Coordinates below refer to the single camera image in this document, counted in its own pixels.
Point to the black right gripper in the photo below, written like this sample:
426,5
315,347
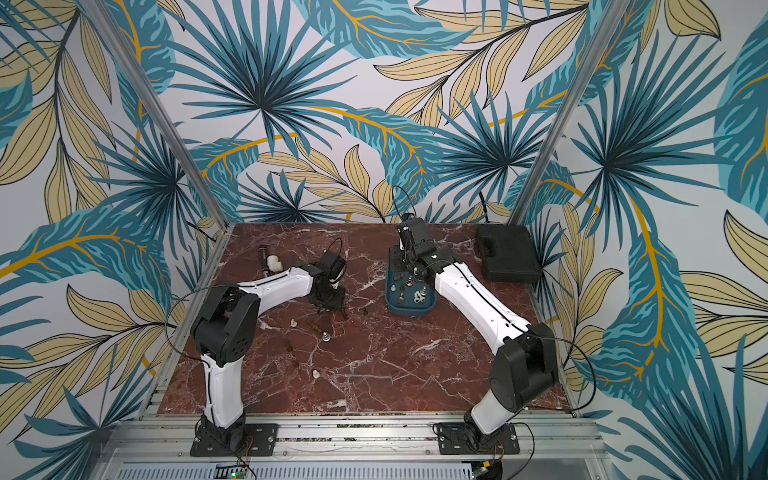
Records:
410,271

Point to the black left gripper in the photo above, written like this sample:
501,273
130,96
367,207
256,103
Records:
336,304

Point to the teal plastic storage box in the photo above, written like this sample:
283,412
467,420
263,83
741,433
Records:
405,295

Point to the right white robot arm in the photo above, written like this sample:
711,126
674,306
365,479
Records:
525,354

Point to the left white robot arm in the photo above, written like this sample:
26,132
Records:
225,327

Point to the white pipe elbow fitting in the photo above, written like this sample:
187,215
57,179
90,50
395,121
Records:
274,264

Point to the black plastic tool case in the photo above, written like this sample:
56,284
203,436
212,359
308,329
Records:
507,254

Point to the black orange screwdriver handle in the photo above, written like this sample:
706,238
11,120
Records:
263,254

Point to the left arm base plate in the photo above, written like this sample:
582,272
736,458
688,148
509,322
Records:
246,440

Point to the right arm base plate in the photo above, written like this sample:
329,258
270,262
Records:
460,438

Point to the aluminium frame rail front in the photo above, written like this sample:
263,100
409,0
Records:
539,445

